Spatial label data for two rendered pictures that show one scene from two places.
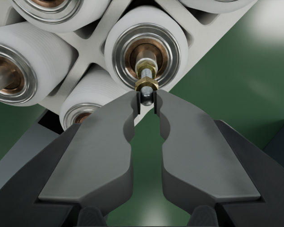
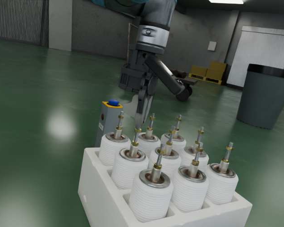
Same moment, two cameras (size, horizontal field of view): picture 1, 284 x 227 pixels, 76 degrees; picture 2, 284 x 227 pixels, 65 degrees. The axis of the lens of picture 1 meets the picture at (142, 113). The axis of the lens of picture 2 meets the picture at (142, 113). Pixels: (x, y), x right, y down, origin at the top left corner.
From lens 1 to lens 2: 56 cm
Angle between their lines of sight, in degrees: 66
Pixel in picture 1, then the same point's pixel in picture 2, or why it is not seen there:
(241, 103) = not seen: outside the picture
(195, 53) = (111, 187)
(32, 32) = not seen: hidden behind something
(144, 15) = (146, 161)
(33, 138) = not seen: hidden behind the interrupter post
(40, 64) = (145, 143)
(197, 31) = (122, 191)
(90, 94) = (128, 144)
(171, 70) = (125, 156)
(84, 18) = (153, 153)
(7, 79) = (147, 135)
